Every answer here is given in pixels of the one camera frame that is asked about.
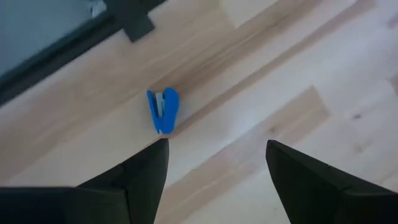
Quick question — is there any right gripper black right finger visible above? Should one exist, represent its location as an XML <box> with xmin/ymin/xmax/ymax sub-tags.
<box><xmin>266</xmin><ymin>139</ymin><xmax>398</xmax><ymax>224</ymax></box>

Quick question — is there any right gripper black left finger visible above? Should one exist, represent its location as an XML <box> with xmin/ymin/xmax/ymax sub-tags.
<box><xmin>0</xmin><ymin>138</ymin><xmax>170</xmax><ymax>224</ymax></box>

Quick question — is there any blue mini stapler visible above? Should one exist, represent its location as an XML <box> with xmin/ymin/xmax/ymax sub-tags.
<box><xmin>146</xmin><ymin>87</ymin><xmax>180</xmax><ymax>135</ymax></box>

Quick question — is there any black aluminium table frame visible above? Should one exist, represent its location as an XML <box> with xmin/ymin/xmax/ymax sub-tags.
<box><xmin>0</xmin><ymin>0</ymin><xmax>169</xmax><ymax>107</ymax></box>

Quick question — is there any black frame bracket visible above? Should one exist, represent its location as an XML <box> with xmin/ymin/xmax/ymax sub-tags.
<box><xmin>123</xmin><ymin>14</ymin><xmax>155</xmax><ymax>44</ymax></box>

